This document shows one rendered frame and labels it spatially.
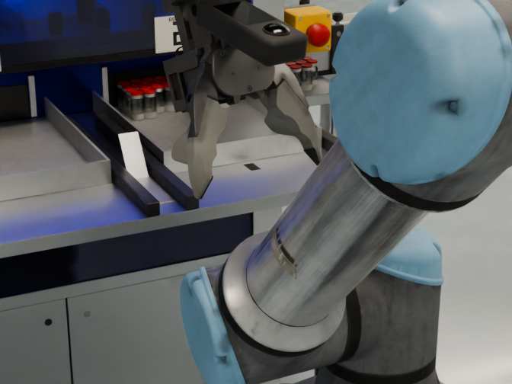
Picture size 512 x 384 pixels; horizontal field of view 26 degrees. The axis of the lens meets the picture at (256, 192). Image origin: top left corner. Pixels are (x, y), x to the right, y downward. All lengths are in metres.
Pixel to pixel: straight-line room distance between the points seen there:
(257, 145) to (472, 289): 1.71
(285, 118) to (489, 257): 2.45
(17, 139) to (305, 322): 0.93
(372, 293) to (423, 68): 0.44
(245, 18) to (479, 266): 2.48
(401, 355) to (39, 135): 0.89
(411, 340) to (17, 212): 0.64
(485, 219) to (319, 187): 2.98
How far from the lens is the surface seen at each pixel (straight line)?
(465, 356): 2.95
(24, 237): 1.44
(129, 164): 1.61
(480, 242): 3.60
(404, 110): 0.66
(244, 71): 1.05
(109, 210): 1.50
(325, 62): 2.12
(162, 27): 1.84
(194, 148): 1.01
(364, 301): 1.04
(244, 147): 1.66
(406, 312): 1.07
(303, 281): 0.88
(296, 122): 1.08
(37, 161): 1.69
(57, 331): 1.97
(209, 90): 1.03
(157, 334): 2.04
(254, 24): 1.01
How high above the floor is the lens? 1.45
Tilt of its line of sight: 22 degrees down
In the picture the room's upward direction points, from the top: straight up
